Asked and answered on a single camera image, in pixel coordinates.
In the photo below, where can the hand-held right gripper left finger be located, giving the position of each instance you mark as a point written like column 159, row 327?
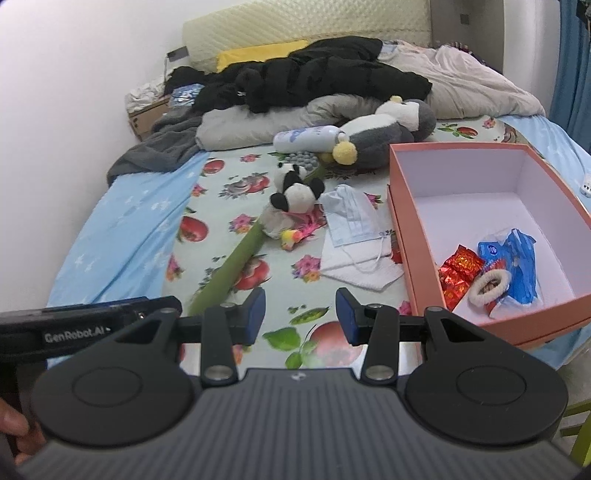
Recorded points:
column 256, row 316

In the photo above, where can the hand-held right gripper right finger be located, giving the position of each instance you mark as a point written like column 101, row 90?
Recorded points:
column 346, row 318

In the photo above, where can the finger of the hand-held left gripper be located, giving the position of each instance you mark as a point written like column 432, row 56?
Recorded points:
column 138, row 309

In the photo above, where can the panda plush toy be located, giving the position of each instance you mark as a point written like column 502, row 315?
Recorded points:
column 298, row 191

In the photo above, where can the white fluffy scrunchie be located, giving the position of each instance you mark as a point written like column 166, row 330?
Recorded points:
column 489, row 286

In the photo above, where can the orange cardboard box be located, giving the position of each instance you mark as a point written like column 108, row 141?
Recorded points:
column 485, row 203

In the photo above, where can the blue tissue pack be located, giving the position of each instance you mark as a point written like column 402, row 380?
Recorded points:
column 521, row 267

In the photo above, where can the person's left hand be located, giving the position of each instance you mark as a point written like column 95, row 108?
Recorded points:
column 14, row 417

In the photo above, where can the white folded cloth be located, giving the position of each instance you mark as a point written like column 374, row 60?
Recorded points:
column 351, row 268

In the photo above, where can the green stick toy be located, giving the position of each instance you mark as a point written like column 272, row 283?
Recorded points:
column 231, row 267

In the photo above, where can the small plush doll pink dress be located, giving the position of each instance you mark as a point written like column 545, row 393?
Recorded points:
column 277, row 224

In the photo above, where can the blue face mask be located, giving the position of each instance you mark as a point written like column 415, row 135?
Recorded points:
column 355, row 217

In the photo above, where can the floral bed sheet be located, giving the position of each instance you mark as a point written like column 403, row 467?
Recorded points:
column 221, row 217

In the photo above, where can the dark grey blanket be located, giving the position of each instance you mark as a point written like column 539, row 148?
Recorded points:
column 152, row 147

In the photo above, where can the grey bead cushion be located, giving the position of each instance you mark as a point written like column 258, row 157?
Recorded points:
column 302, row 159

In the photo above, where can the grey penguin plush toy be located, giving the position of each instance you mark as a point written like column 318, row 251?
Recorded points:
column 374, row 136

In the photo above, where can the white patterned bottle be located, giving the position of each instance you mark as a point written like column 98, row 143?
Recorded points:
column 304, row 137

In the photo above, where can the light grey quilt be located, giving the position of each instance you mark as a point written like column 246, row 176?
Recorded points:
column 249, row 127

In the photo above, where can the brown cardboard box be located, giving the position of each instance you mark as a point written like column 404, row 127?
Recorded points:
column 147, row 120

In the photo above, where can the white crumpled cloth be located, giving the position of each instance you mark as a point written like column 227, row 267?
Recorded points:
column 145, row 94

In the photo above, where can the blue plastic packet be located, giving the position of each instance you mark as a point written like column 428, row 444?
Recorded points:
column 187, row 94

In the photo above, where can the black jacket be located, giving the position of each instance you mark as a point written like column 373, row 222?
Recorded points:
column 323, row 76

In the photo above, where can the green chair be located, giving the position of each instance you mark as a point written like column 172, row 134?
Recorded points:
column 577, row 434

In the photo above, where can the yellow pillow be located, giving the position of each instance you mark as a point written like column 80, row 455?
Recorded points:
column 258, row 53

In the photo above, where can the beige duvet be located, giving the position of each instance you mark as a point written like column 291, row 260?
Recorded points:
column 475, row 87

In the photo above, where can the white remote control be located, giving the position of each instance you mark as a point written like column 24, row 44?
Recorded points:
column 586, row 184

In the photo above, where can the row of small bottles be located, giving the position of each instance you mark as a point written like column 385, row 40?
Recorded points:
column 459, row 46

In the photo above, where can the cream padded headboard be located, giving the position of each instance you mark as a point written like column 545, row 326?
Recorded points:
column 304, row 21

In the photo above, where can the blue curtain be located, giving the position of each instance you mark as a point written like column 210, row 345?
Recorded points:
column 575, row 69

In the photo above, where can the black wall adapter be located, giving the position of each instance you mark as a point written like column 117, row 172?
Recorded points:
column 177, row 52

